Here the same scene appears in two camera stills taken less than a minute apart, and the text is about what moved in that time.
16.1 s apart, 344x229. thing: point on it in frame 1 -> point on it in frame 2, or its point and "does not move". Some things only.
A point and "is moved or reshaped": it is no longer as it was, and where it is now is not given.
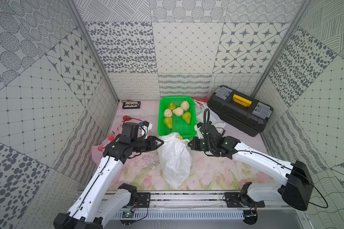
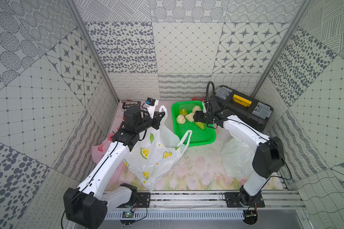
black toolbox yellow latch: (240, 111) does not move
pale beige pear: (167, 112) -> (180, 119)
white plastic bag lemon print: (175, 159) -> (238, 158)
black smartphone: (131, 104) does not move
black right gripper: (195, 141) -> (198, 117)
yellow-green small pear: (168, 121) -> (183, 111)
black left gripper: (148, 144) -> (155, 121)
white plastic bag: (228, 129) is moved or reshaped
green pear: (187, 116) -> (201, 124)
